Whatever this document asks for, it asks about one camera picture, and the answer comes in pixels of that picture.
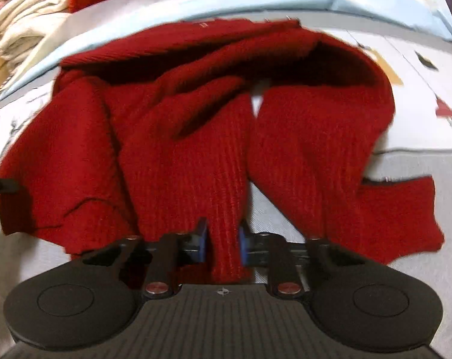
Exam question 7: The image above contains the dark red knit sweater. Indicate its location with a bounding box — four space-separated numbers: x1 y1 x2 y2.
0 19 445 284

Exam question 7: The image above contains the cream folded blanket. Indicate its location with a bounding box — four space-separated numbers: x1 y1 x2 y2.
0 0 69 73

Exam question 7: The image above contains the light blue pillow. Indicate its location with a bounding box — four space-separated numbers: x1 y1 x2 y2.
0 0 452 101

